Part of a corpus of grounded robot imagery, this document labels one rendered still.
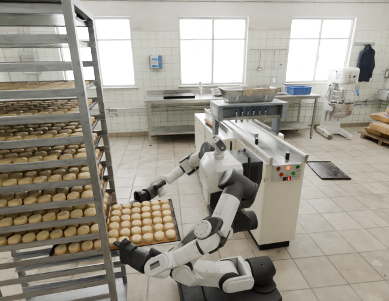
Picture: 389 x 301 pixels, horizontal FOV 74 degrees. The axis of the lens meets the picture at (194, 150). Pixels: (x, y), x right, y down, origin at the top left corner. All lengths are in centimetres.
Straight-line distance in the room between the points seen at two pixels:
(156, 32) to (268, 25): 224
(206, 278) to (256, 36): 494
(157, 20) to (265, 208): 431
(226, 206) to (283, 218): 129
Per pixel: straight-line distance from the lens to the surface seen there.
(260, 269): 187
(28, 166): 118
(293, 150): 227
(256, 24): 588
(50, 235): 137
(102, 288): 208
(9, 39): 110
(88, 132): 105
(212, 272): 175
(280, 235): 246
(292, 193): 228
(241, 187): 118
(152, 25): 558
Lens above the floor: 162
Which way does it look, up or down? 20 degrees down
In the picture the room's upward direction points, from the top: 1 degrees counter-clockwise
